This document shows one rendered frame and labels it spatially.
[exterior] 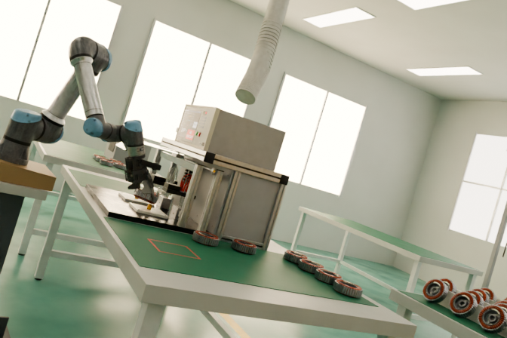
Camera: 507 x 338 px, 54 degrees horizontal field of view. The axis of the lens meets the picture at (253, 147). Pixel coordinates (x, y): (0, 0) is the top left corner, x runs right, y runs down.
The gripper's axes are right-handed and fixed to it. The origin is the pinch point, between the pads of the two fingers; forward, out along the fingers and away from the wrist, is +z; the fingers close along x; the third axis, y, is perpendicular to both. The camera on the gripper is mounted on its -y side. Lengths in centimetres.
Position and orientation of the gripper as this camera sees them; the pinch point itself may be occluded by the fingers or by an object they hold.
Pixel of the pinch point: (145, 196)
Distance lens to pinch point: 231.6
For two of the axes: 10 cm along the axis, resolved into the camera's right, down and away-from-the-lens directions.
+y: -6.9, 2.0, -6.9
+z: 0.7, 9.7, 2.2
